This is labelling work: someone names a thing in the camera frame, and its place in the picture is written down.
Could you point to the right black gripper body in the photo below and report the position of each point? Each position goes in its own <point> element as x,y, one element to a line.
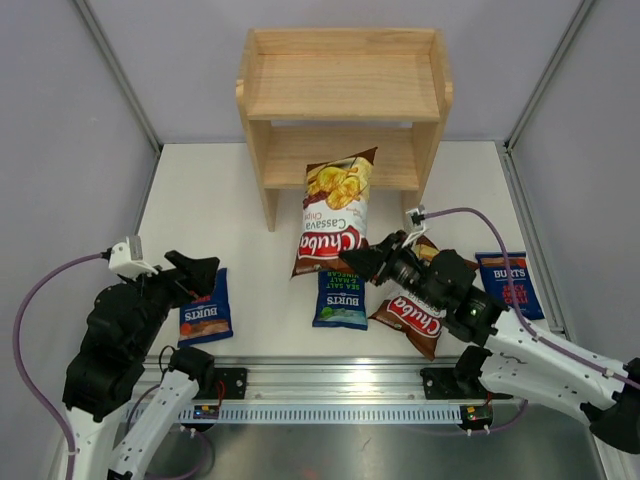
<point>404,269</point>

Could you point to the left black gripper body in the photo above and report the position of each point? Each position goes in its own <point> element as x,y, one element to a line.
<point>161,293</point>

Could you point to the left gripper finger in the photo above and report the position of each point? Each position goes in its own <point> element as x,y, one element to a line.
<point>197,269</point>
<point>199,284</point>

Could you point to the Chuba cassava chips bag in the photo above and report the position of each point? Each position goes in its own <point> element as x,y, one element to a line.
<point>403,312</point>
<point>335,207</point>

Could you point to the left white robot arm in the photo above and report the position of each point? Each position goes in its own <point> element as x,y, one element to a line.
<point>121,328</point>

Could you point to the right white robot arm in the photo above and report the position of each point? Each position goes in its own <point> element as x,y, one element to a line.
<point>506,354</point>

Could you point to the wooden two-tier shelf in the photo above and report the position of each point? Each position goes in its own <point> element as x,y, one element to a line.
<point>308,95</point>

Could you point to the blue Burts bag left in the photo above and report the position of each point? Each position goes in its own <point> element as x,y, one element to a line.
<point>208,318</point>

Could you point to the blue Burts sea salt bag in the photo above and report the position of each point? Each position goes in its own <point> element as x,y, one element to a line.
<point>340,301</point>

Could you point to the blue Burts spicy chilli bag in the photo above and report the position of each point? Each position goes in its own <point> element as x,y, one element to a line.
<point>494,278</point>

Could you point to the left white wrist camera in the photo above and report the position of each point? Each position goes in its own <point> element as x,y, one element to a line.
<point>126,259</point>

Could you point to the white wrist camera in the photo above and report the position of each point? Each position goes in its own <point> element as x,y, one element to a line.
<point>126,259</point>
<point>415,224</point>

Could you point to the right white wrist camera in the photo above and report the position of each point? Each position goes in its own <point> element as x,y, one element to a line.
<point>415,224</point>

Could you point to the aluminium mounting rail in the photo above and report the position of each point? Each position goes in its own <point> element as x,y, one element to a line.
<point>320,380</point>

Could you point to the white slotted cable duct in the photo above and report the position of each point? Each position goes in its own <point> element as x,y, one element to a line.
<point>429,414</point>

